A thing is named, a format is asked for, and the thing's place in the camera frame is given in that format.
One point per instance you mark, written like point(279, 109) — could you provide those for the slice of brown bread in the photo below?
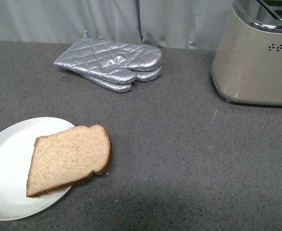
point(67, 158)

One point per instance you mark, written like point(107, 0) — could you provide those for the beige two-slot toaster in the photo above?
point(247, 67)

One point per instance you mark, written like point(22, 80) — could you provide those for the lower silver quilted oven mitt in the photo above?
point(121, 85)

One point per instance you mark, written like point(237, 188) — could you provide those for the silver quilted oven mitt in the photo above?
point(121, 85)
point(111, 61)

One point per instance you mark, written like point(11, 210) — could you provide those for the upper silver quilted oven mitt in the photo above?
point(111, 61)

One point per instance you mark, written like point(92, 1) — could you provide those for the grey curtain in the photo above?
point(188, 24)

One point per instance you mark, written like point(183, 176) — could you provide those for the white round plate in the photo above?
point(16, 149)

